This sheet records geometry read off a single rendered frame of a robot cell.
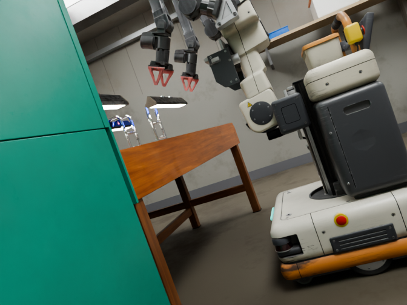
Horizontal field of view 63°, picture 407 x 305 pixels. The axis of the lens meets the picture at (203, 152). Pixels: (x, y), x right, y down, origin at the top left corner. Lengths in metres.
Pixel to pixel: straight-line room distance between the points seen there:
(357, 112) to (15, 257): 1.15
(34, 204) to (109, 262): 0.26
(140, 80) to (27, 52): 3.86
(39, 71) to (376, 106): 1.11
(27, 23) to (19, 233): 0.55
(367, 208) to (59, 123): 1.08
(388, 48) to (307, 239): 3.39
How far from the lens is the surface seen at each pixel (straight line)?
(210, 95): 4.44
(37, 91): 0.95
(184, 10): 1.47
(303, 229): 1.38
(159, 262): 1.24
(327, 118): 1.35
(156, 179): 1.34
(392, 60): 4.49
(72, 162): 0.93
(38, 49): 1.03
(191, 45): 1.89
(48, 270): 0.81
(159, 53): 1.49
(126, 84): 4.89
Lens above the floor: 0.69
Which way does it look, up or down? 2 degrees down
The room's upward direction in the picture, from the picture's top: 20 degrees counter-clockwise
